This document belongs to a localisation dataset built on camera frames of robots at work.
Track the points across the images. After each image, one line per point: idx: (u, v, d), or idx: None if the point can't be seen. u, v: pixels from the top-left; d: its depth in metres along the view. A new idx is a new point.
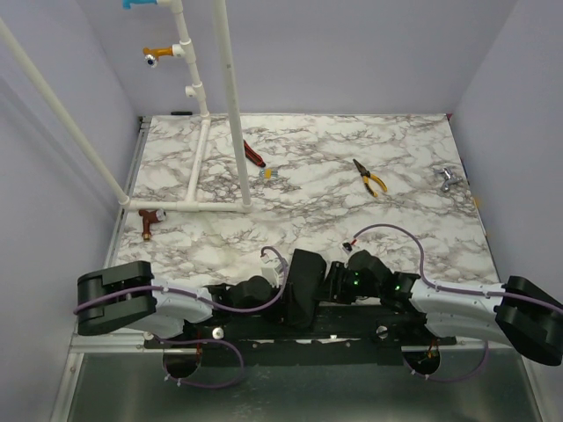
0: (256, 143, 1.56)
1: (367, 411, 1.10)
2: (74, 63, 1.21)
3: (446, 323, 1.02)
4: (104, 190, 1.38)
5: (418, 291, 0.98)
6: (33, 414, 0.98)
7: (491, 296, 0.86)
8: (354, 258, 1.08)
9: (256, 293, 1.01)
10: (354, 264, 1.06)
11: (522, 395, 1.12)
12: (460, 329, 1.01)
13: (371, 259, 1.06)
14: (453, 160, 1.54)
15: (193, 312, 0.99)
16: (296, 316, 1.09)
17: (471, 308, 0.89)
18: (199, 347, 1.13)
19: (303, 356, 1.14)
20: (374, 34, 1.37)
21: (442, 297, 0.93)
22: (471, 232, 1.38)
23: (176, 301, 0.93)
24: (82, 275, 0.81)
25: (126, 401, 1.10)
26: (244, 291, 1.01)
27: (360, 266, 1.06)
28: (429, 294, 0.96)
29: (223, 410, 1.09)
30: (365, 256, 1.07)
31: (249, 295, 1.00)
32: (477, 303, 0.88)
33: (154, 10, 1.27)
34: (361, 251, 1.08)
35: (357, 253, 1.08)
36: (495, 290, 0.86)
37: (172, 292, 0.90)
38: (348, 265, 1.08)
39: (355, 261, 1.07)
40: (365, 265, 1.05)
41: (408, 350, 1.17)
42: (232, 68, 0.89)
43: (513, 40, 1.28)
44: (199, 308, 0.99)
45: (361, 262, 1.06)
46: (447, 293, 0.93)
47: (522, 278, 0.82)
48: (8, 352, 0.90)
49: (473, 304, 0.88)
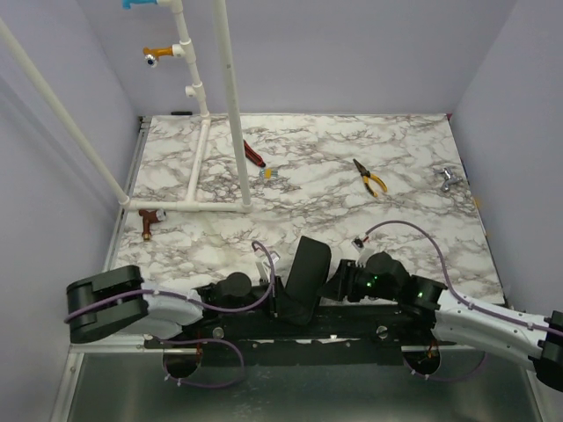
0: (256, 143, 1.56)
1: (367, 411, 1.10)
2: (75, 63, 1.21)
3: (456, 332, 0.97)
4: (104, 190, 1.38)
5: (445, 302, 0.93)
6: (34, 414, 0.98)
7: (533, 329, 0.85)
8: (372, 260, 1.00)
9: (240, 291, 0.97)
10: (375, 267, 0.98)
11: (522, 395, 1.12)
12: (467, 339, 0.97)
13: (391, 263, 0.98)
14: (453, 160, 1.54)
15: (185, 313, 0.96)
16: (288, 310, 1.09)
17: (509, 336, 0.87)
18: (200, 347, 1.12)
19: (303, 357, 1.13)
20: (374, 34, 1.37)
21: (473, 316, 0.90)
22: (471, 232, 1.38)
23: (169, 304, 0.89)
24: (70, 283, 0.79)
25: (127, 401, 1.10)
26: (224, 289, 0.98)
27: (382, 270, 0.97)
28: (460, 310, 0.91)
29: (223, 410, 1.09)
30: (383, 258, 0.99)
31: (229, 294, 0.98)
32: (518, 332, 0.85)
33: (154, 10, 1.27)
34: (380, 253, 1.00)
35: (376, 256, 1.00)
36: (539, 323, 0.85)
37: (165, 295, 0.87)
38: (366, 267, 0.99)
39: (374, 265, 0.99)
40: (387, 269, 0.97)
41: (409, 350, 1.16)
42: (232, 69, 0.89)
43: (514, 40, 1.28)
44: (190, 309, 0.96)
45: (382, 266, 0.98)
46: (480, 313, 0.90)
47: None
48: (9, 352, 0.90)
49: (514, 332, 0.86)
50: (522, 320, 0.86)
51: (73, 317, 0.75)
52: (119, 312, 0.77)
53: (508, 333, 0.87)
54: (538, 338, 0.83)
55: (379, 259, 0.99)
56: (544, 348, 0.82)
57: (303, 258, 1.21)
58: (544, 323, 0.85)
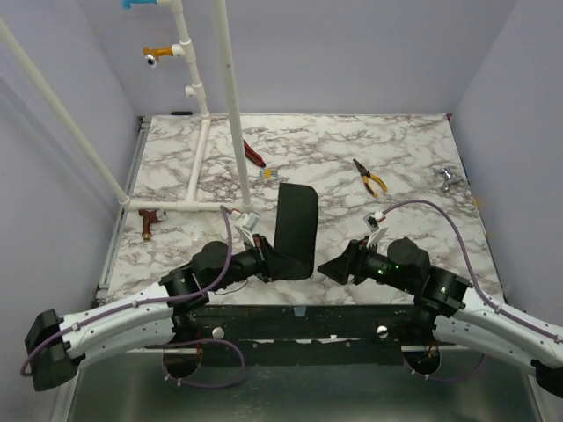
0: (256, 143, 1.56)
1: (367, 411, 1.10)
2: (74, 63, 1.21)
3: (458, 334, 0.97)
4: (104, 190, 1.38)
5: (471, 302, 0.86)
6: (33, 414, 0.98)
7: (560, 343, 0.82)
8: (398, 248, 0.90)
9: (220, 259, 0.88)
10: (399, 257, 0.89)
11: (522, 395, 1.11)
12: (471, 342, 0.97)
13: (418, 252, 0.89)
14: (453, 160, 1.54)
15: (144, 319, 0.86)
16: (281, 270, 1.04)
17: (534, 346, 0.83)
18: (200, 347, 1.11)
19: (303, 357, 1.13)
20: (374, 33, 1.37)
21: (499, 322, 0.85)
22: (471, 232, 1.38)
23: (107, 324, 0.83)
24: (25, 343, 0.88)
25: (127, 401, 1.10)
26: (201, 262, 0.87)
27: (409, 260, 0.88)
28: (486, 313, 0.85)
29: (223, 410, 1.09)
30: (409, 246, 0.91)
31: (208, 266, 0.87)
32: (544, 344, 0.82)
33: (154, 10, 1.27)
34: (404, 241, 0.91)
35: (399, 242, 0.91)
36: None
37: (91, 321, 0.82)
38: (390, 257, 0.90)
39: (400, 252, 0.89)
40: (413, 259, 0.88)
41: (409, 350, 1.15)
42: (232, 68, 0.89)
43: (514, 40, 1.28)
44: (148, 312, 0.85)
45: (408, 256, 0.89)
46: (507, 319, 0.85)
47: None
48: (8, 352, 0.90)
49: (540, 344, 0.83)
50: (551, 331, 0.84)
51: (23, 374, 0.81)
52: (44, 362, 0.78)
53: (534, 343, 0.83)
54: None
55: (404, 249, 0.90)
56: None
57: (286, 209, 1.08)
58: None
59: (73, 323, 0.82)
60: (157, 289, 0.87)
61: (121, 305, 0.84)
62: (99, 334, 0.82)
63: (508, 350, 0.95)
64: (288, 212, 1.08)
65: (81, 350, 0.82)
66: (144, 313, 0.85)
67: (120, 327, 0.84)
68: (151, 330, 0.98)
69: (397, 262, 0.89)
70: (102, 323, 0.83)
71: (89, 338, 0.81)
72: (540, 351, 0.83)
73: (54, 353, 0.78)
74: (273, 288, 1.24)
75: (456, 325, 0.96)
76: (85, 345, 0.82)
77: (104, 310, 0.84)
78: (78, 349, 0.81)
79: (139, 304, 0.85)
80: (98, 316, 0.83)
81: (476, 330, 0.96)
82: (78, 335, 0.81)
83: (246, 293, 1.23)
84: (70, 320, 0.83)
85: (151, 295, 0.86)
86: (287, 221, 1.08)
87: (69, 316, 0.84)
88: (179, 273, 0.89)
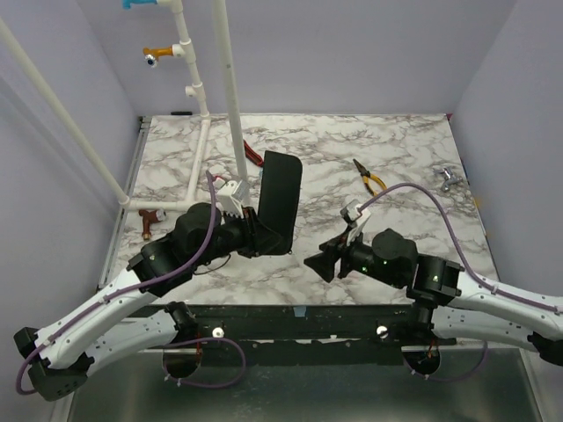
0: (256, 143, 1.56)
1: (368, 411, 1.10)
2: (74, 62, 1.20)
3: (456, 327, 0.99)
4: (104, 190, 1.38)
5: (466, 287, 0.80)
6: (33, 415, 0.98)
7: (559, 314, 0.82)
8: (382, 241, 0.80)
9: (205, 222, 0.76)
10: (388, 251, 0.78)
11: (522, 395, 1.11)
12: (469, 331, 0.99)
13: (405, 243, 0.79)
14: (453, 160, 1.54)
15: (120, 313, 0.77)
16: (267, 244, 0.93)
17: (536, 323, 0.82)
18: (199, 347, 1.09)
19: (302, 358, 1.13)
20: (374, 33, 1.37)
21: (499, 303, 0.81)
22: (471, 232, 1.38)
23: (80, 331, 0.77)
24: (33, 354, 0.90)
25: (127, 401, 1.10)
26: (187, 225, 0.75)
27: (397, 253, 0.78)
28: (483, 296, 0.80)
29: (223, 410, 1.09)
30: (394, 238, 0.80)
31: (196, 229, 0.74)
32: (546, 318, 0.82)
33: (154, 9, 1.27)
34: (387, 232, 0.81)
35: (383, 234, 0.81)
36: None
37: (63, 331, 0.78)
38: (375, 252, 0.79)
39: (385, 245, 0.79)
40: (402, 252, 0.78)
41: (409, 350, 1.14)
42: (232, 69, 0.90)
43: (513, 40, 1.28)
44: (120, 304, 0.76)
45: (396, 247, 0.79)
46: (506, 299, 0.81)
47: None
48: (8, 352, 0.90)
49: (541, 318, 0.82)
50: (548, 304, 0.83)
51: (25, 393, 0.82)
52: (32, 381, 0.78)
53: (536, 318, 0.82)
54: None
55: (388, 241, 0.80)
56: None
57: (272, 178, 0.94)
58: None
59: (46, 338, 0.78)
60: (127, 275, 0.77)
61: (90, 307, 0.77)
62: (76, 342, 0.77)
63: (505, 331, 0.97)
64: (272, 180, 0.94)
65: (66, 359, 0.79)
66: (116, 308, 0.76)
67: (97, 329, 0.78)
68: (156, 327, 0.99)
69: (383, 258, 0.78)
70: (76, 331, 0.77)
71: (66, 347, 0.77)
72: (543, 325, 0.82)
73: (37, 371, 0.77)
74: (273, 288, 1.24)
75: (451, 317, 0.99)
76: (67, 355, 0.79)
77: (75, 316, 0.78)
78: (62, 360, 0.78)
79: (107, 300, 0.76)
80: (70, 324, 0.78)
81: (471, 318, 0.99)
82: (54, 349, 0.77)
83: (246, 293, 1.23)
84: (45, 333, 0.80)
85: (121, 285, 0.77)
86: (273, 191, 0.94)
87: (43, 329, 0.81)
88: (150, 249, 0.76)
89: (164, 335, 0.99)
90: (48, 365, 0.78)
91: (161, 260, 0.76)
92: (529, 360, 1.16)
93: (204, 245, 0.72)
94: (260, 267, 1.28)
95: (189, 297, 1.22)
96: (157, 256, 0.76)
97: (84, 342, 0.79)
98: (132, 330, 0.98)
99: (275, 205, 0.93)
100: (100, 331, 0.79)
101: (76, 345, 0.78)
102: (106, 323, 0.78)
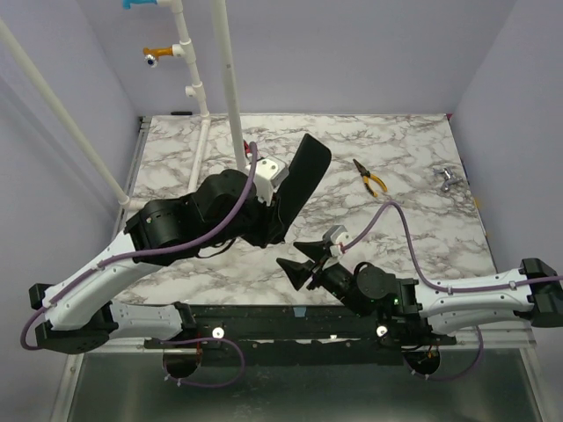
0: (256, 144, 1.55)
1: (367, 411, 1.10)
2: (74, 61, 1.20)
3: (452, 322, 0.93)
4: (104, 189, 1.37)
5: (425, 299, 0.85)
6: (33, 416, 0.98)
7: (519, 288, 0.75)
8: (367, 279, 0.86)
9: (237, 191, 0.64)
10: (374, 287, 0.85)
11: (522, 396, 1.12)
12: (464, 323, 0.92)
13: (388, 280, 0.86)
14: (453, 160, 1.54)
15: (118, 280, 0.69)
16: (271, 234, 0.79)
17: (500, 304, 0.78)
18: (199, 347, 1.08)
19: (303, 357, 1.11)
20: (372, 32, 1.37)
21: (457, 301, 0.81)
22: (471, 232, 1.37)
23: (79, 294, 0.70)
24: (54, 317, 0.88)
25: (126, 401, 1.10)
26: (217, 188, 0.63)
27: (382, 290, 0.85)
28: (443, 300, 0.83)
29: (223, 411, 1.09)
30: (378, 275, 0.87)
31: (226, 195, 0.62)
32: (505, 298, 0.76)
33: (154, 10, 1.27)
34: (371, 270, 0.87)
35: (366, 272, 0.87)
36: (521, 280, 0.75)
37: (63, 294, 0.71)
38: (362, 293, 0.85)
39: (371, 284, 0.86)
40: (385, 287, 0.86)
41: (409, 350, 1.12)
42: (232, 69, 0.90)
43: (514, 40, 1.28)
44: (113, 272, 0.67)
45: (382, 286, 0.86)
46: (462, 294, 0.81)
47: (535, 259, 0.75)
48: (8, 353, 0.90)
49: (501, 299, 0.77)
50: (502, 282, 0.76)
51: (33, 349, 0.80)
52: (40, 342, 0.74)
53: (495, 301, 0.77)
54: (527, 294, 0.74)
55: (373, 279, 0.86)
56: (536, 302, 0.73)
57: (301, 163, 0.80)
58: (522, 277, 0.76)
59: (47, 301, 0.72)
60: (123, 240, 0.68)
61: (84, 272, 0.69)
62: (75, 307, 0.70)
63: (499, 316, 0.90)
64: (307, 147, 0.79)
65: (70, 323, 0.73)
66: (113, 274, 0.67)
67: (93, 297, 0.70)
68: (167, 317, 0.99)
69: (372, 296, 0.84)
70: (74, 297, 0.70)
71: (62, 314, 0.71)
72: (506, 305, 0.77)
73: (40, 331, 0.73)
74: (273, 288, 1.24)
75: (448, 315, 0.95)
76: (69, 320, 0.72)
77: (71, 282, 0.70)
78: (64, 324, 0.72)
79: (102, 265, 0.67)
80: (69, 289, 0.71)
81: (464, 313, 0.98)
82: (55, 312, 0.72)
83: (246, 293, 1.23)
84: (50, 294, 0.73)
85: (118, 251, 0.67)
86: (304, 166, 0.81)
87: (49, 288, 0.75)
88: (154, 208, 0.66)
89: (170, 329, 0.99)
90: (52, 327, 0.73)
91: (161, 222, 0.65)
92: (528, 359, 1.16)
93: (223, 223, 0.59)
94: (260, 268, 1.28)
95: (189, 297, 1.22)
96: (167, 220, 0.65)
97: (84, 309, 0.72)
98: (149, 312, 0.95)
99: (293, 191, 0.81)
100: (101, 298, 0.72)
101: (76, 312, 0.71)
102: (102, 291, 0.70)
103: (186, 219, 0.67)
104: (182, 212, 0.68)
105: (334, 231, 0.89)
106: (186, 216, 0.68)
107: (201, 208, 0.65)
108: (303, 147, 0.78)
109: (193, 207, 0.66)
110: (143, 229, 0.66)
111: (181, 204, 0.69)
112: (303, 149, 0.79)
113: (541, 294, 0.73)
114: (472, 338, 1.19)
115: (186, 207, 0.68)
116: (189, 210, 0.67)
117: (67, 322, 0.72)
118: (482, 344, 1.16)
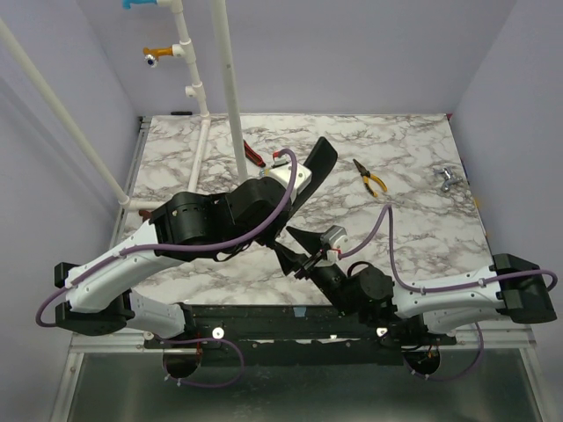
0: (256, 144, 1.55)
1: (368, 411, 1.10)
2: (74, 61, 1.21)
3: (444, 320, 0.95)
4: (104, 189, 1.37)
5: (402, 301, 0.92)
6: (32, 416, 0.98)
7: (487, 285, 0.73)
8: (369, 280, 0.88)
9: (275, 200, 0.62)
10: (376, 289, 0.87)
11: (522, 396, 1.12)
12: (456, 321, 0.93)
13: (387, 282, 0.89)
14: (453, 160, 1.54)
15: (139, 270, 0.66)
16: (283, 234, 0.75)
17: (472, 301, 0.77)
18: (200, 347, 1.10)
19: (302, 356, 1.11)
20: (372, 32, 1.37)
21: (432, 301, 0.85)
22: (471, 232, 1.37)
23: (99, 280, 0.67)
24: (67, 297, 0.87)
25: (126, 400, 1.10)
26: (256, 192, 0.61)
27: (382, 293, 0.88)
28: (417, 301, 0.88)
29: (223, 410, 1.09)
30: (378, 276, 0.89)
31: (264, 201, 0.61)
32: (475, 295, 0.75)
33: (155, 9, 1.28)
34: (372, 271, 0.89)
35: (369, 272, 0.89)
36: (489, 276, 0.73)
37: (85, 277, 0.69)
38: (365, 293, 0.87)
39: (373, 286, 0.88)
40: (385, 290, 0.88)
41: (409, 349, 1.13)
42: (232, 69, 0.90)
43: (514, 39, 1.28)
44: (135, 262, 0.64)
45: (383, 288, 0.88)
46: (435, 294, 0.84)
47: (505, 255, 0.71)
48: (8, 353, 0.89)
49: (471, 296, 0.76)
50: (472, 280, 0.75)
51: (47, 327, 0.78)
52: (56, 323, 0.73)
53: (468, 299, 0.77)
54: (496, 292, 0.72)
55: (373, 279, 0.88)
56: (504, 299, 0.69)
57: (315, 167, 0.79)
58: (492, 274, 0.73)
59: (69, 282, 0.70)
60: (147, 230, 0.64)
61: (106, 258, 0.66)
62: (95, 292, 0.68)
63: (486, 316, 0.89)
64: (317, 163, 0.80)
65: (89, 308, 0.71)
66: (134, 264, 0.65)
67: (114, 283, 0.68)
68: (173, 316, 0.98)
69: (372, 297, 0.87)
70: (94, 281, 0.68)
71: (82, 297, 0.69)
72: (478, 301, 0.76)
73: (58, 313, 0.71)
74: (272, 288, 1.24)
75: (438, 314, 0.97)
76: (88, 304, 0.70)
77: (92, 265, 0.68)
78: (83, 308, 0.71)
79: (124, 254, 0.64)
80: (91, 272, 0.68)
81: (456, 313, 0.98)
82: (76, 295, 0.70)
83: (246, 293, 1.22)
84: (73, 273, 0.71)
85: (141, 240, 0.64)
86: (316, 170, 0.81)
87: (72, 269, 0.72)
88: (181, 202, 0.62)
89: (173, 329, 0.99)
90: (70, 309, 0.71)
91: (186, 218, 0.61)
92: (529, 359, 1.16)
93: (260, 229, 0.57)
94: (260, 268, 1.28)
95: (189, 297, 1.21)
96: (196, 216, 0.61)
97: (104, 294, 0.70)
98: (159, 307, 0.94)
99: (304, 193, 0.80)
100: (121, 284, 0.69)
101: (95, 296, 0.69)
102: (122, 279, 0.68)
103: (214, 217, 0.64)
104: (210, 209, 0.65)
105: (333, 234, 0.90)
106: (214, 215, 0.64)
107: (235, 210, 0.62)
108: (316, 151, 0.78)
109: (225, 208, 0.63)
110: (168, 222, 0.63)
111: (210, 202, 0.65)
112: (317, 152, 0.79)
113: (509, 291, 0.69)
114: (472, 338, 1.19)
115: (215, 206, 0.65)
116: (218, 211, 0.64)
117: (85, 306, 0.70)
118: (482, 343, 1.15)
